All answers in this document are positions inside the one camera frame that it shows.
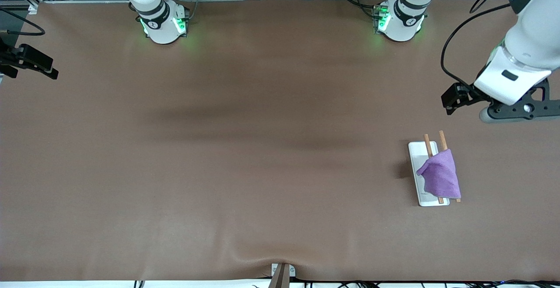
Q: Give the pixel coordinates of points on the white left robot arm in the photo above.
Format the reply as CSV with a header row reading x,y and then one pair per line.
x,y
529,43

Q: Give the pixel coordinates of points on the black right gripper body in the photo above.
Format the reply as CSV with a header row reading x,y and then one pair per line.
x,y
17,57

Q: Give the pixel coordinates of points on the white rack with wooden bars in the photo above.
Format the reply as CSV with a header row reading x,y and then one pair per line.
x,y
418,154

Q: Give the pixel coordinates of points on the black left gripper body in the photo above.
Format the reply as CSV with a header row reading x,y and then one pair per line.
x,y
465,93

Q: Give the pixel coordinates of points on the brown table mat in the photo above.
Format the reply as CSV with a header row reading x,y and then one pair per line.
x,y
280,170

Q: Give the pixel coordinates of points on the purple towel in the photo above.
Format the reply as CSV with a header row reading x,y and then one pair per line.
x,y
442,174

